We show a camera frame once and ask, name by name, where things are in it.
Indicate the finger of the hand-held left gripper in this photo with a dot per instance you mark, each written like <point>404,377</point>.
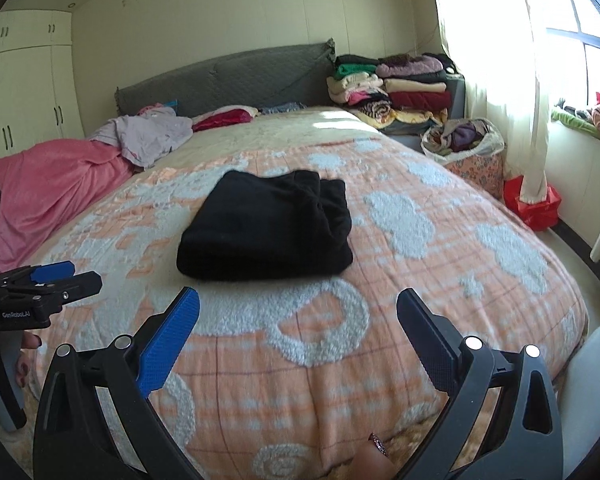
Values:
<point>50,272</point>
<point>75,287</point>

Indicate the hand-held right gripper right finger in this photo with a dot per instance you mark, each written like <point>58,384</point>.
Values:
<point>425,332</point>

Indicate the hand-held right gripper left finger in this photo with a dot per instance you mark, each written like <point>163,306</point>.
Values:
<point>172,337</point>

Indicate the black sweater with orange cuffs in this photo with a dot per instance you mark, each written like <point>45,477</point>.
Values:
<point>265,230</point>

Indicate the basket of clothes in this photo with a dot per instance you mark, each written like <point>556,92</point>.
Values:
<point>460,137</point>

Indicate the stack of folded clothes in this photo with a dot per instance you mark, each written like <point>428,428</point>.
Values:
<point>390,90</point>

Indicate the person's left hand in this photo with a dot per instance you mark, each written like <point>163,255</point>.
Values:
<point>30,355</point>

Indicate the person's right hand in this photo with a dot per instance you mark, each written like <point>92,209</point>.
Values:
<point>375,460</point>

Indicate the orange and white fluffy blanket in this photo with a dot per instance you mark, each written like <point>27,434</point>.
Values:
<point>380,285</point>

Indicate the pink blanket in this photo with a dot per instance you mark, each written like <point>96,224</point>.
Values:
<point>45,185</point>

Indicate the red bag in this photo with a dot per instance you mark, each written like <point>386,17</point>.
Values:
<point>535,210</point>

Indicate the crumpled lilac garment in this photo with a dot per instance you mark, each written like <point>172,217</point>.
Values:
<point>145,135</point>

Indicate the floral box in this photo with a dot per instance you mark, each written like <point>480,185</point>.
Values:
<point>480,172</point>

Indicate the cream wardrobe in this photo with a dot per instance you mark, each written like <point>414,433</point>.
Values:
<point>25,85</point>

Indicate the red velvet cloth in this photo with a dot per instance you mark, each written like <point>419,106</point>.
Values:
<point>225,119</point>

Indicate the dark patterned cloth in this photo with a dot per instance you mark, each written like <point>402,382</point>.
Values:
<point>282,108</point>

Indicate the green cloth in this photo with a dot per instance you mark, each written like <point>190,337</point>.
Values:
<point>570,119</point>

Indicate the grey quilted headboard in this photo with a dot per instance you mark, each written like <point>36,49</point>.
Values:
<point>230,75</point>

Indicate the white curtain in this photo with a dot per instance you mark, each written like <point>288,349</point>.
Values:
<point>490,60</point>

